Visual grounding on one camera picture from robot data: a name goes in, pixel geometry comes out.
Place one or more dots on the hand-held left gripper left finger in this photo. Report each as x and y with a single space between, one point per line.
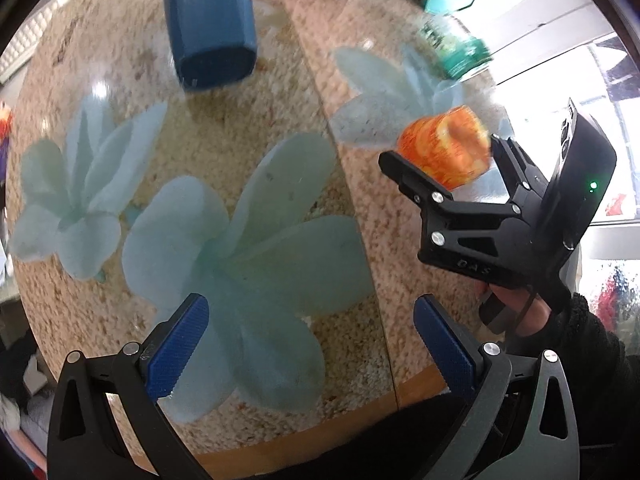
180 345

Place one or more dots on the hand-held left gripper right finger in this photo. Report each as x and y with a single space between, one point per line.
446 352

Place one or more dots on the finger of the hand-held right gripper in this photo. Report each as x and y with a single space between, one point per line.
517 167
407 172

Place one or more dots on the orange patterned cup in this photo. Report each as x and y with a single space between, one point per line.
445 147

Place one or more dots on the person's right forearm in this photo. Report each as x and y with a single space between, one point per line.
595 360

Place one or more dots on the blue cup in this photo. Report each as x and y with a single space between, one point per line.
210 25

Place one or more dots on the person's right hand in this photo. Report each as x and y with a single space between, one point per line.
515 312

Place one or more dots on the floral table cover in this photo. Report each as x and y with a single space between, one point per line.
240 240

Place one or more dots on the person's black clothing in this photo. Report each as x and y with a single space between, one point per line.
350 445

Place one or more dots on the green labelled bottle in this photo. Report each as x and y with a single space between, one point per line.
455 47

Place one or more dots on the orange object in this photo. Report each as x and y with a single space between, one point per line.
5 127

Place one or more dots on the white bumpy edging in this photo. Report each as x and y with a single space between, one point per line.
30 35

